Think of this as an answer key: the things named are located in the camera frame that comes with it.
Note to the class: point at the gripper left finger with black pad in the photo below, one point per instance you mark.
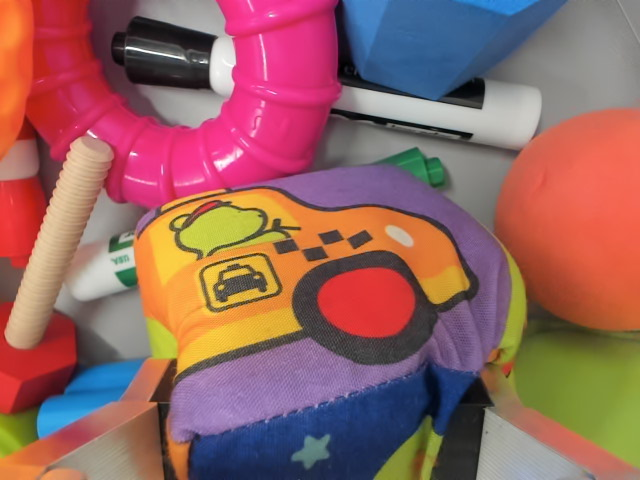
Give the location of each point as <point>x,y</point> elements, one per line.
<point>100,445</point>

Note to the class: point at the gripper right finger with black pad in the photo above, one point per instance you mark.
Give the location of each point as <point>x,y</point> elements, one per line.
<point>520,450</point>

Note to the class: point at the multicolour fabric cube with taxi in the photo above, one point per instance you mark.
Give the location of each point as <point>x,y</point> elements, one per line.
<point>325,310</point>

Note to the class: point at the blue plastic spool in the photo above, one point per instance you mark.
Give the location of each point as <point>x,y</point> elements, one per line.
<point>85,395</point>

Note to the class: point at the lime green fabric cushion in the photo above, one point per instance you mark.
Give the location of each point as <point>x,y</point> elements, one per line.
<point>585,390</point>

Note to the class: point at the red wooden hex nut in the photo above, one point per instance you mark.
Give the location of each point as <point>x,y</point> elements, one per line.
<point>35,370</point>

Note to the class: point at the green-capped white marker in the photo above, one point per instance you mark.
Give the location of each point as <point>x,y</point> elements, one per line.
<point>100,270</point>

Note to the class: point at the beige wooden threaded bolt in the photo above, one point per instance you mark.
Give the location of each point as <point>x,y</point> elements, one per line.
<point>55,235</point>

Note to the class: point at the orange foam ball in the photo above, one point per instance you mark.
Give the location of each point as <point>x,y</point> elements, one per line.
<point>580,220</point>

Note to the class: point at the red and white wooden peg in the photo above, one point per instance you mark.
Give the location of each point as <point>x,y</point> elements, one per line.
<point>17,215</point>

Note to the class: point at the black-capped white marker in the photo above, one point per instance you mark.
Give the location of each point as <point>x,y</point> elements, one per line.
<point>160,55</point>

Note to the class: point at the blue faceted foam block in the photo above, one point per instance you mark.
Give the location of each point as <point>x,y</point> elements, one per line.
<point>440,35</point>

